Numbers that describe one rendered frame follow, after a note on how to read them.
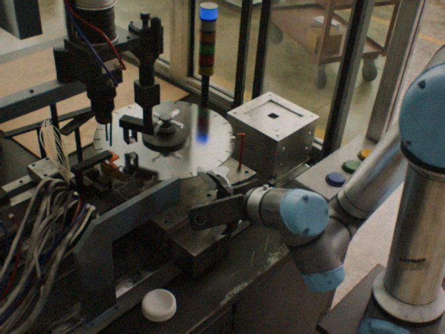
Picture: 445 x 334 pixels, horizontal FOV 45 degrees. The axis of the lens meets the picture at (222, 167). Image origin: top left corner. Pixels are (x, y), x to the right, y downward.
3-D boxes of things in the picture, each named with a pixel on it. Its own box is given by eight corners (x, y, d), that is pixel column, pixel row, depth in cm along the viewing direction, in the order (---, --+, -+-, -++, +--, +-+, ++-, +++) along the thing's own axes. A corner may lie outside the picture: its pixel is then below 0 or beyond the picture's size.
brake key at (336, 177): (332, 175, 128) (334, 169, 126) (347, 183, 125) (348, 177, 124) (323, 183, 125) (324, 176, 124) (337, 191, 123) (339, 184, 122)
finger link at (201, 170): (215, 162, 119) (238, 187, 113) (192, 169, 116) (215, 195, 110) (216, 150, 117) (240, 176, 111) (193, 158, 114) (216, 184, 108)
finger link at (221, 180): (211, 181, 114) (234, 207, 109) (204, 183, 113) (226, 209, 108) (213, 164, 111) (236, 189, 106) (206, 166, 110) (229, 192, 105)
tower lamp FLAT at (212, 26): (207, 24, 143) (208, 12, 141) (220, 29, 140) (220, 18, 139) (195, 28, 140) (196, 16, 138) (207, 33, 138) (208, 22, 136)
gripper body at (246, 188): (252, 211, 115) (286, 216, 104) (218, 224, 111) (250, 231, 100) (244, 176, 113) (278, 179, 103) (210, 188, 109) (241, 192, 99)
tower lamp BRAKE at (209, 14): (208, 12, 141) (208, 0, 139) (220, 17, 139) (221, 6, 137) (196, 16, 138) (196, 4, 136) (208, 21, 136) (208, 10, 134)
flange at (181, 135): (133, 143, 122) (133, 134, 121) (152, 118, 131) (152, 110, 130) (179, 154, 120) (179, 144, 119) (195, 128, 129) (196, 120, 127)
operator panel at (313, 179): (347, 179, 150) (359, 134, 141) (381, 197, 144) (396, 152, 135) (285, 225, 133) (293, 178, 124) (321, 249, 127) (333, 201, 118)
